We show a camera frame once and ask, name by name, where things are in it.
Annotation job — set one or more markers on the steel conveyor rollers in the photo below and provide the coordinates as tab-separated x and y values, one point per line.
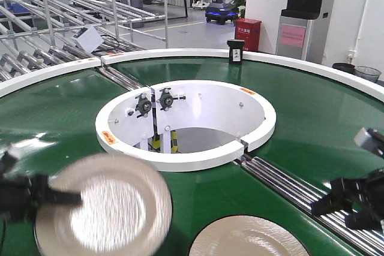
302	194
127	82

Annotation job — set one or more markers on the white outer conveyor rim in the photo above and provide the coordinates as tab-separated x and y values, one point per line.
14	84

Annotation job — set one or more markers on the black water dispenser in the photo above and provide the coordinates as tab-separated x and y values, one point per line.
295	26

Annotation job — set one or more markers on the white control box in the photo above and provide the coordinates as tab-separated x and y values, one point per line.
88	38

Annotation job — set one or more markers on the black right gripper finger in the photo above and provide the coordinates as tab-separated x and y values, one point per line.
330	205

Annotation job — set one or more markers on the mesh waste bin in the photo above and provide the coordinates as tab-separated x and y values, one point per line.
368	73

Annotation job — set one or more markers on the black sensor box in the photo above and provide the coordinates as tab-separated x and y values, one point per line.
236	51

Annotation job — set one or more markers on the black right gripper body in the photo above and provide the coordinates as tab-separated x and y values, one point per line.
367	192

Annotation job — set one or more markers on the metal roller rack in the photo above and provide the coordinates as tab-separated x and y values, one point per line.
36	34

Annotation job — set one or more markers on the steel conveyor rollers left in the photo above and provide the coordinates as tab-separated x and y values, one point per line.
127	82

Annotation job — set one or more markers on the red fire extinguisher cabinet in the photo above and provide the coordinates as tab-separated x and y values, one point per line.
249	31

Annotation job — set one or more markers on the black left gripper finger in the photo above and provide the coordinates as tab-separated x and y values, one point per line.
66	198

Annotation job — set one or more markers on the blue-lit mobile robot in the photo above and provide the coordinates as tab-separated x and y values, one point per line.
220	12

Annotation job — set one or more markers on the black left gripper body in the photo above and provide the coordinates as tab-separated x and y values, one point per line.
20	195

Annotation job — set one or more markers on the steel conveyor rollers right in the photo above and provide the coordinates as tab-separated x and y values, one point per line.
302	194

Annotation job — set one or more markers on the beige textured plate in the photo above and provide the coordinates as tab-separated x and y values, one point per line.
126	209
246	235

